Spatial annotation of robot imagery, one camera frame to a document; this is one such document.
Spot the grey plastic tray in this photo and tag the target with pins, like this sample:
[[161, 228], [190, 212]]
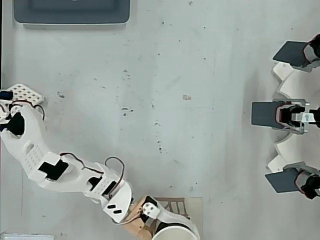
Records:
[[75, 15]]

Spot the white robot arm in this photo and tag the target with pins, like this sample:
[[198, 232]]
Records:
[[32, 140]]

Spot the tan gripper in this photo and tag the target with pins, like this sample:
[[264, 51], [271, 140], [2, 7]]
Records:
[[150, 210]]

